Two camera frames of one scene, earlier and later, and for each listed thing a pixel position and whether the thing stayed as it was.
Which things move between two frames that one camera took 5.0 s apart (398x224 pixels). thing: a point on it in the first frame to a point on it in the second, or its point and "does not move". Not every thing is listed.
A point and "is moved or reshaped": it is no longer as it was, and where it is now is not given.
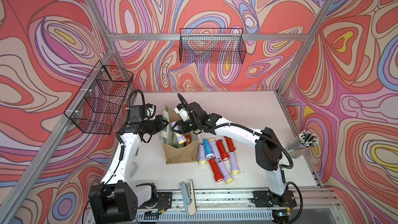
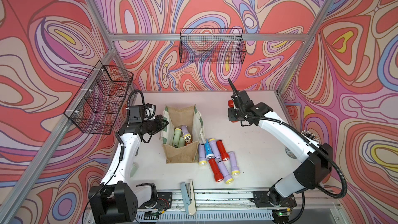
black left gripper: (158, 120) does not move
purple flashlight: (235, 169) does not move
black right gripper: (182, 129) to (231, 117)
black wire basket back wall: (212, 45) does not move
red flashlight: (225, 156) does not move
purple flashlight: (180, 137) is moved or reshaped
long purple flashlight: (216, 152) does not move
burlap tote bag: (185, 152) does not move
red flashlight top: (230, 143) to (230, 103)
